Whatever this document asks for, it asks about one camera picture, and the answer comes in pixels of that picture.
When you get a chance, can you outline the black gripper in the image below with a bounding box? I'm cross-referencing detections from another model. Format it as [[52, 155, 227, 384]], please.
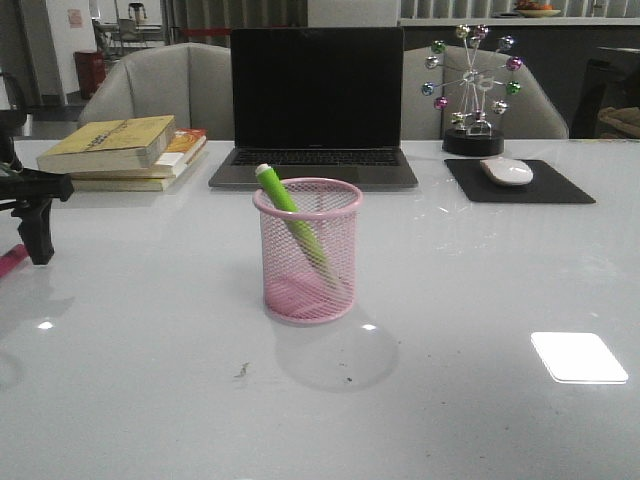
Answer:
[[1, 110, 74, 265]]

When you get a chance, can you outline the red trash bin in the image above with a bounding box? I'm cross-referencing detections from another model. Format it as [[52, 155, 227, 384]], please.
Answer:
[[74, 50, 106, 100]]

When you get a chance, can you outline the white computer mouse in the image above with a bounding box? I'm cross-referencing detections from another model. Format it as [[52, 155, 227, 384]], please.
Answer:
[[479, 157, 534, 186]]

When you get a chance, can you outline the orange middle book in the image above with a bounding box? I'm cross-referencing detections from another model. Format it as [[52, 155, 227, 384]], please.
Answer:
[[71, 129, 207, 180]]

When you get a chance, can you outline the black mouse pad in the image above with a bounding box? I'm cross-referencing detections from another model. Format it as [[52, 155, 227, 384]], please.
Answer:
[[444, 159, 596, 204]]

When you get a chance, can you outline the fruit bowl on counter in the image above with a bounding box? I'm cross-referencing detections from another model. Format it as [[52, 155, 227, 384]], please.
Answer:
[[514, 0, 560, 18]]

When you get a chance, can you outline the yellow top book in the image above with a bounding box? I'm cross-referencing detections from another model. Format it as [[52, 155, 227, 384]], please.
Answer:
[[37, 115, 176, 173]]

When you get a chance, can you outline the pink mesh pen holder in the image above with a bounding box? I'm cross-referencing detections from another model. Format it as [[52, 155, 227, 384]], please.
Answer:
[[253, 177, 363, 324]]

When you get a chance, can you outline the grey laptop computer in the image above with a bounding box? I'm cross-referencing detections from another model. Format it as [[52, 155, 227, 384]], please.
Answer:
[[209, 27, 418, 190]]

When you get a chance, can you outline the green marker pen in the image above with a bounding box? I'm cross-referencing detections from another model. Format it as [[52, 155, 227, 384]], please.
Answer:
[[255, 164, 339, 290]]

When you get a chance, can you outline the cream bottom book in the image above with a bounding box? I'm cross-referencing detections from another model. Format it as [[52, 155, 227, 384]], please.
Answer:
[[72, 150, 206, 192]]

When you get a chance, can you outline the pink marker pen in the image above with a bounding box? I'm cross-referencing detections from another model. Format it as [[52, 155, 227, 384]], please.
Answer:
[[0, 244, 28, 279]]

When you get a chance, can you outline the ferris wheel desk ornament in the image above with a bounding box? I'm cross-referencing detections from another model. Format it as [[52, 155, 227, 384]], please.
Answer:
[[420, 24, 524, 156]]

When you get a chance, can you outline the grey left armchair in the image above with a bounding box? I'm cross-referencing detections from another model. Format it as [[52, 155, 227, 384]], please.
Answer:
[[78, 43, 234, 140]]

